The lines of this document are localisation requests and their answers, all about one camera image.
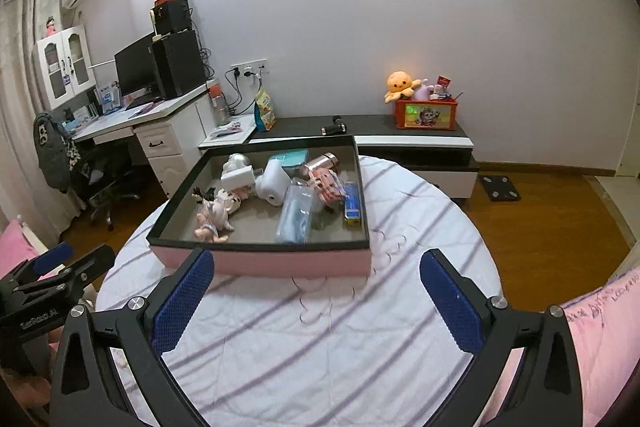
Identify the purple plush toy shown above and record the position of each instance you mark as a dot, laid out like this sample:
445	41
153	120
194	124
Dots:
424	91

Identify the small doll figure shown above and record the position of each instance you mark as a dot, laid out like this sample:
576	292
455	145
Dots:
50	27

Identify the low white side cabinet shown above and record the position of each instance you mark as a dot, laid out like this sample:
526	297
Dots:
246	132

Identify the black office chair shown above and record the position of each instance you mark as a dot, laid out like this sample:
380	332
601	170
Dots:
105	172

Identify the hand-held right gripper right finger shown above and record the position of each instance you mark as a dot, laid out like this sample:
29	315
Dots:
450	302

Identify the orange octopus plush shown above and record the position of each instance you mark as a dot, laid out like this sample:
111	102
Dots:
400	84

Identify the white tissue roll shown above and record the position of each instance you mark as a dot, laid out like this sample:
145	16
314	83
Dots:
274	182

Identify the brown-haired doll figurine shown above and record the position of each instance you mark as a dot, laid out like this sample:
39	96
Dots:
227	197

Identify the teal egg-shaped box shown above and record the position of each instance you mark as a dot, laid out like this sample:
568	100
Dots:
290	158

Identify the pink pillow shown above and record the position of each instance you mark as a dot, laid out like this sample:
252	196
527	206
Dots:
15	247

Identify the blue yellow box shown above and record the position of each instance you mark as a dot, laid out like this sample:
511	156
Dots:
353	204

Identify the clear pack of blue masks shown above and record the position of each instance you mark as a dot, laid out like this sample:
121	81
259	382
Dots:
295	217

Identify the white striped blanket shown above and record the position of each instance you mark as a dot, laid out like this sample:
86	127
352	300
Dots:
300	357

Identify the white desk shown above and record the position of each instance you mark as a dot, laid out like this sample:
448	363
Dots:
160	147

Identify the black monitor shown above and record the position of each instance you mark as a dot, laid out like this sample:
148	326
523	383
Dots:
135	67

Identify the black bathroom scale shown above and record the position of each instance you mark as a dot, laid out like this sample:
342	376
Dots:
500	189

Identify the pink quilt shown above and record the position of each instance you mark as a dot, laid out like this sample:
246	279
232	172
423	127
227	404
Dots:
600	332

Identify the red printed crate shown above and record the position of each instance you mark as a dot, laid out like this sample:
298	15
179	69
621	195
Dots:
425	116

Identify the black computer tower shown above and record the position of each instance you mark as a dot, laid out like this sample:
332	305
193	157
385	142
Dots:
177	64

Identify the black white TV cabinet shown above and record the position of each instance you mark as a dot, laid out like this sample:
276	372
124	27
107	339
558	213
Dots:
425	139

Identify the white glass-door cabinet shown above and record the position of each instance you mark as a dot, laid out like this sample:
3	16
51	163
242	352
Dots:
62	67

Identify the blue white box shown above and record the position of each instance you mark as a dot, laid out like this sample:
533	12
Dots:
110	99

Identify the pink baby doll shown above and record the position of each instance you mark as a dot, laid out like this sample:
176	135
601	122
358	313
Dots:
212	221

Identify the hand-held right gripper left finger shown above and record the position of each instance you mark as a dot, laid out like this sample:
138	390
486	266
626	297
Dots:
182	302

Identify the black speaker box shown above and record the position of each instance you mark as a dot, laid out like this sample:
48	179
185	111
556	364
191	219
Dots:
172	17

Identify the beige curtain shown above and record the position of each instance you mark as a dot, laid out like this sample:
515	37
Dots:
15	107

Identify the pink printed packet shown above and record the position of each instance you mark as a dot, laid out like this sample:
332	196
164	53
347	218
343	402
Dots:
326	187

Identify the white rectangular box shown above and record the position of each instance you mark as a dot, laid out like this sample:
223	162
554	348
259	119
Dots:
237	179

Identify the white wall outlet strip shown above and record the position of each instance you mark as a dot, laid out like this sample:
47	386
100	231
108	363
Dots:
250	69

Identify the red card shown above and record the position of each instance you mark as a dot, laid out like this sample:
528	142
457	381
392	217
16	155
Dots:
442	84

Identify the rose gold thermos bottle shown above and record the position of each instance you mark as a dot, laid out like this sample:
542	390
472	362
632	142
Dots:
322	163

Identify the grey patterned jacket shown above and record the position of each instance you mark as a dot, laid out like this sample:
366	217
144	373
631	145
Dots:
50	152

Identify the clear bottle orange cap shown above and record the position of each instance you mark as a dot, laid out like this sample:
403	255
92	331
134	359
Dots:
219	107

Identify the white cloud-shaped toy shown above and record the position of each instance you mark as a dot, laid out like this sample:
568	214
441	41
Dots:
235	164

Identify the pink storage box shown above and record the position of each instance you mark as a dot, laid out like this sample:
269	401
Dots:
260	262

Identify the yellow blue snack bag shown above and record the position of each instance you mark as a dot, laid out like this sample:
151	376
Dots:
265	112

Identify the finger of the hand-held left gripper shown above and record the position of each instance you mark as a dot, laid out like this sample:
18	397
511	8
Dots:
52	254
90	263

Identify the black dumbbell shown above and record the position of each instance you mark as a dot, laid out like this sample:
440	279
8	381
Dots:
332	128

